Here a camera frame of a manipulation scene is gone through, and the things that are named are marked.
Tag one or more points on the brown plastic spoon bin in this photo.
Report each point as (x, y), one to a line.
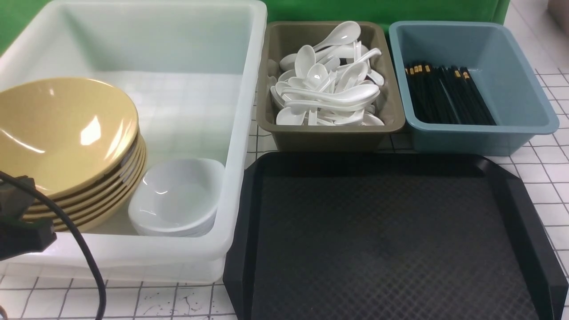
(286, 37)

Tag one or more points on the stacked yellow bowl top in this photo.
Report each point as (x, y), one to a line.
(79, 140)

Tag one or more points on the pile of white spoons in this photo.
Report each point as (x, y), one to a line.
(331, 83)

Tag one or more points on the green backdrop cloth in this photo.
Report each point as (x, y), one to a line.
(16, 14)

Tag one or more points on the blue plastic chopstick bin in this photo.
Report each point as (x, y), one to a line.
(501, 72)

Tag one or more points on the bundle of black chopsticks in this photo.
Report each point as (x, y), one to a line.
(446, 95)

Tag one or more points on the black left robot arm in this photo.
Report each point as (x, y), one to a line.
(19, 237)

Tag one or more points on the stacked white sauce dish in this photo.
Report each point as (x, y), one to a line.
(177, 198)

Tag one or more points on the black plastic serving tray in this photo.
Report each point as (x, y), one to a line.
(371, 236)

